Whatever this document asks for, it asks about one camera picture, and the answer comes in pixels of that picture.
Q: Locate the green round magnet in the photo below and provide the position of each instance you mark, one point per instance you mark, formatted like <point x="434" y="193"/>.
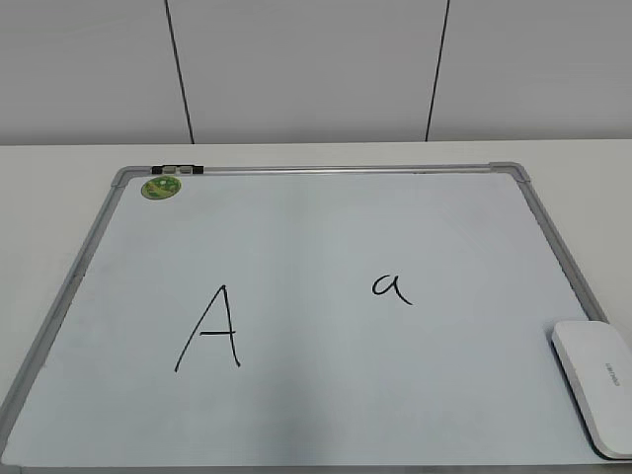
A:
<point x="161" y="187"/>

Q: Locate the white board with grey frame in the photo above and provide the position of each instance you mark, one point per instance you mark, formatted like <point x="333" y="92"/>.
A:
<point x="324" y="318"/>

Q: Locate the white board eraser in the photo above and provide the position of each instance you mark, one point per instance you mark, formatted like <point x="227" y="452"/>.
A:
<point x="597" y="363"/>

